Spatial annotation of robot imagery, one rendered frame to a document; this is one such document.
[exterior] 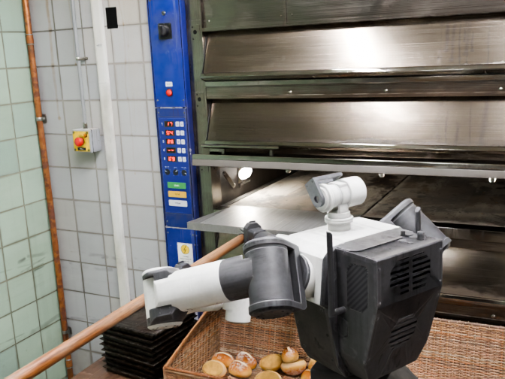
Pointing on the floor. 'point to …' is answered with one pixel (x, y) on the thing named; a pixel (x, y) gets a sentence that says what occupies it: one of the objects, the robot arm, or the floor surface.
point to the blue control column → (167, 56)
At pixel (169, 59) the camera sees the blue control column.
